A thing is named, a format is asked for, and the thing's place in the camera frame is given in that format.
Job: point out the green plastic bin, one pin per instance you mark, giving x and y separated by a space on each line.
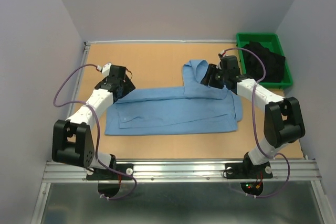
272 42

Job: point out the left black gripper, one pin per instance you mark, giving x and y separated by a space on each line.
127 87

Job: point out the black crumpled shirt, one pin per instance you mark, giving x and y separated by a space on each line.
274 63

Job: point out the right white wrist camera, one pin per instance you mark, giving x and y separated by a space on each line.
222 54

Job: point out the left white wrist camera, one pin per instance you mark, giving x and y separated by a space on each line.
105 69

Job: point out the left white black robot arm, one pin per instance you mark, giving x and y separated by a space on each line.
72 138

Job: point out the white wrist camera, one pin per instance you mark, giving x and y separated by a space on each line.
222 54
105 69

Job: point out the aluminium front rail frame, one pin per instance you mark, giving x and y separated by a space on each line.
176 171

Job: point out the light blue long sleeve shirt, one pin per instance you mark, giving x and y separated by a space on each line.
189 109

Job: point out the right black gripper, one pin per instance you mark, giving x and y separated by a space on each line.
212 69

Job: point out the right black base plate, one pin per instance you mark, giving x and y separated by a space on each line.
248 171

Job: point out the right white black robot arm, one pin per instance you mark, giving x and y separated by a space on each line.
283 122

